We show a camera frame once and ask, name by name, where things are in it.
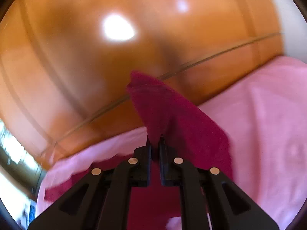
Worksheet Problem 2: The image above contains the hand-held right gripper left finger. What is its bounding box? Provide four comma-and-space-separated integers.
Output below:
27, 136, 152, 230

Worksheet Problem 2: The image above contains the bright window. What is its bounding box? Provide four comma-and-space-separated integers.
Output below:
0, 120, 46, 222

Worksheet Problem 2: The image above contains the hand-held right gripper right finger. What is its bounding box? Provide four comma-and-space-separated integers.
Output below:
159, 135, 280, 230

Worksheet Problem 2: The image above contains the wooden wardrobe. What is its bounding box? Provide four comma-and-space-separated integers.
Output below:
0, 0, 288, 173

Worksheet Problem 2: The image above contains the dark red cloth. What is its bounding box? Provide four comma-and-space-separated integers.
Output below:
44, 70, 234, 230

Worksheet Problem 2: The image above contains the pink bed sheet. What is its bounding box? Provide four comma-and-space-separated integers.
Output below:
36, 56, 307, 230

